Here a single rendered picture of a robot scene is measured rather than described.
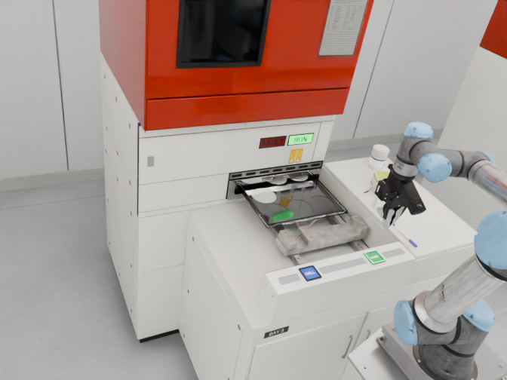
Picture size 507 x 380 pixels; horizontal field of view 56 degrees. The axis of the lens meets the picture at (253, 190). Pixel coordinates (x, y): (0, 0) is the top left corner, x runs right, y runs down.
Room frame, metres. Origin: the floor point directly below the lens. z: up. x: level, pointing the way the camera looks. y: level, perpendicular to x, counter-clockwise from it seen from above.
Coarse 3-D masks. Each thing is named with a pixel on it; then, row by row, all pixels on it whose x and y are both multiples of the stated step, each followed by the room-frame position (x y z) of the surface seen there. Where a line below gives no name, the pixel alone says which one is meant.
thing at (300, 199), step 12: (288, 180) 1.74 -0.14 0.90; (312, 180) 1.78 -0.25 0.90; (276, 192) 1.64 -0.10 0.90; (288, 192) 1.65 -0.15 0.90; (300, 192) 1.67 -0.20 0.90; (312, 192) 1.68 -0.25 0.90; (324, 192) 1.70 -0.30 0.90; (264, 204) 1.54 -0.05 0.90; (276, 204) 1.55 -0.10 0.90; (288, 204) 1.57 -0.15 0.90; (300, 204) 1.58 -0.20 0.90; (312, 204) 1.60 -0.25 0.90; (324, 204) 1.61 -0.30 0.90; (336, 204) 1.62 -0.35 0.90; (264, 216) 1.46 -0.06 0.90; (276, 216) 1.47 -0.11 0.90; (288, 216) 1.49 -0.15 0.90; (300, 216) 1.50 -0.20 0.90
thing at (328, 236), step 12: (324, 228) 1.48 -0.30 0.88; (336, 228) 1.49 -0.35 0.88; (348, 228) 1.50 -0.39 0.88; (276, 240) 1.37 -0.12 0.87; (300, 240) 1.38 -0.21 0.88; (324, 240) 1.41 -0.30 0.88; (336, 240) 1.42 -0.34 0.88; (348, 240) 1.45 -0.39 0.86; (288, 252) 1.31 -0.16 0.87; (300, 252) 1.34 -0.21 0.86
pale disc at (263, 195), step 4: (260, 188) 1.64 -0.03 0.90; (264, 188) 1.65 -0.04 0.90; (252, 192) 1.61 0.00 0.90; (256, 192) 1.61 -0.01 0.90; (260, 192) 1.62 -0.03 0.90; (264, 192) 1.62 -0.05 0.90; (268, 192) 1.63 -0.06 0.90; (272, 192) 1.63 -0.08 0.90; (256, 196) 1.58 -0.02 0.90; (260, 196) 1.59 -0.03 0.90; (264, 196) 1.59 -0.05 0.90; (268, 196) 1.60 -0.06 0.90; (272, 196) 1.60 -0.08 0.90; (260, 200) 1.56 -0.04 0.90; (264, 200) 1.57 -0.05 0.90; (268, 200) 1.57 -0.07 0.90; (272, 200) 1.58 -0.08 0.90
